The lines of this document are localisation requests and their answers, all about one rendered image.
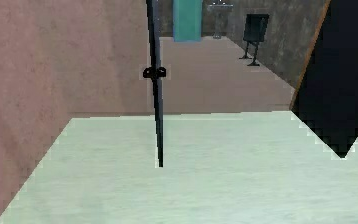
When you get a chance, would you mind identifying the teal door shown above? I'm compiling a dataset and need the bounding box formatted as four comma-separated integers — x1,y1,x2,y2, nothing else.
172,0,204,43

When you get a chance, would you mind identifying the black chair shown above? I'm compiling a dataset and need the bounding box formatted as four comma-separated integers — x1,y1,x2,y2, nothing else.
238,13,270,67

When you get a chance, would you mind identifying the black cupboard with orange edge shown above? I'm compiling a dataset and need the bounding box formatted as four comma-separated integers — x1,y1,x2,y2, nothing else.
288,0,358,159

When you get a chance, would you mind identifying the black door handle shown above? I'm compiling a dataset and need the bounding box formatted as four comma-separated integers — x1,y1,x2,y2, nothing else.
142,66,167,80

